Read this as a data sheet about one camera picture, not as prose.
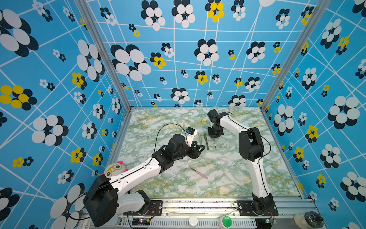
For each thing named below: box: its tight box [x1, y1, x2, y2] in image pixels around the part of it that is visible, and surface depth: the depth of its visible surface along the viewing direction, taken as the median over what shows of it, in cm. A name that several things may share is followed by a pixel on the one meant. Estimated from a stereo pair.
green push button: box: [222, 215, 233, 229], surface depth 63 cm
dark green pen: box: [203, 132, 210, 151], surface depth 102 cm
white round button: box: [188, 215, 198, 228], surface depth 65 cm
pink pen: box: [190, 166, 209, 180], surface depth 86 cm
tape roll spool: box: [293, 210, 325, 229], surface depth 63 cm
